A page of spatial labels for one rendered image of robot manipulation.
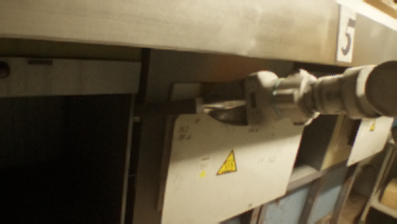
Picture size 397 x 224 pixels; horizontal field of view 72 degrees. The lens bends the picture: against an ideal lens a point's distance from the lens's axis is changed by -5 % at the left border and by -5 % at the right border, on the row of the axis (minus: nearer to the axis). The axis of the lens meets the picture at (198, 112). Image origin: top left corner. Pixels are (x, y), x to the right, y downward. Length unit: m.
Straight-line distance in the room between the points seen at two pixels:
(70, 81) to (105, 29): 0.32
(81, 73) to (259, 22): 0.38
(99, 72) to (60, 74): 0.08
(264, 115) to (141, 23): 0.25
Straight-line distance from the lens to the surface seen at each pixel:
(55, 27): 0.34
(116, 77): 0.70
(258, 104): 0.50
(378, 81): 0.40
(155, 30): 0.39
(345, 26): 0.83
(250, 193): 1.06
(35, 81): 0.65
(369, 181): 3.81
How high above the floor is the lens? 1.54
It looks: 16 degrees down
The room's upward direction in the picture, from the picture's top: 9 degrees clockwise
